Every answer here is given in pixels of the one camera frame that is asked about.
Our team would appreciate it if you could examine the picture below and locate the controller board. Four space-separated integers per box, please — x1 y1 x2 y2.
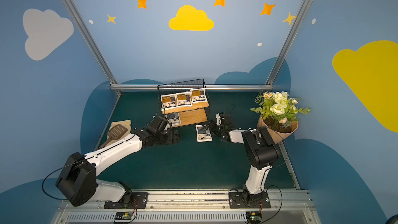
246 212 262 224
114 212 134 222

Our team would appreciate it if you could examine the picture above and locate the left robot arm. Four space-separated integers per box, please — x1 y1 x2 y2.
56 116 180 209

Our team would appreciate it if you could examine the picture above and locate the grey coffee bag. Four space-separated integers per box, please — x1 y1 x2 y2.
195 125 212 143
165 112 181 127

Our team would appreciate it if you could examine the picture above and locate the black wire wooden shelf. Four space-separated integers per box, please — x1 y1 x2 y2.
157 79 209 127

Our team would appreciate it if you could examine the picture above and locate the aluminium front rail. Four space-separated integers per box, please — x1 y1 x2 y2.
52 189 321 224

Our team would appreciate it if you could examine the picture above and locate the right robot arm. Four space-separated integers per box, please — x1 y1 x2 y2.
202 113 281 205

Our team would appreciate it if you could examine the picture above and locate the right controller board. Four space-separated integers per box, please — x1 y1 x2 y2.
246 212 262 224

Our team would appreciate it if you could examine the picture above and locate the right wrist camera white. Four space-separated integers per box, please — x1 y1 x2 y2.
216 113 222 125

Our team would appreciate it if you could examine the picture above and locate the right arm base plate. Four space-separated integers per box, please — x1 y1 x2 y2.
228 190 271 208

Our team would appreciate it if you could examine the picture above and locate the potted white flower plant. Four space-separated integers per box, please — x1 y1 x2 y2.
250 91 311 144

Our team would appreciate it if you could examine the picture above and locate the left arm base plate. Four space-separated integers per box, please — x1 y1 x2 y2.
104 192 149 209

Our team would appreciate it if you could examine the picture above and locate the left controller board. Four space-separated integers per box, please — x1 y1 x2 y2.
114 212 134 222

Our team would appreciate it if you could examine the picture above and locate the beige work glove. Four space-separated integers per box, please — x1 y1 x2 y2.
104 120 131 147

